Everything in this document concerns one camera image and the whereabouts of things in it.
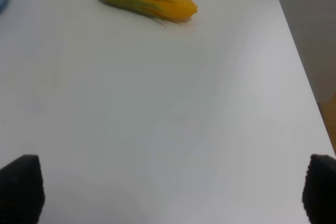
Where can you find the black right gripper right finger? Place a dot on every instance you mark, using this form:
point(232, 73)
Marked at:
point(318, 196)

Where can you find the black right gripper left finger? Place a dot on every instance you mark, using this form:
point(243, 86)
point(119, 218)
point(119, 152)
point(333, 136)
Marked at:
point(22, 190)

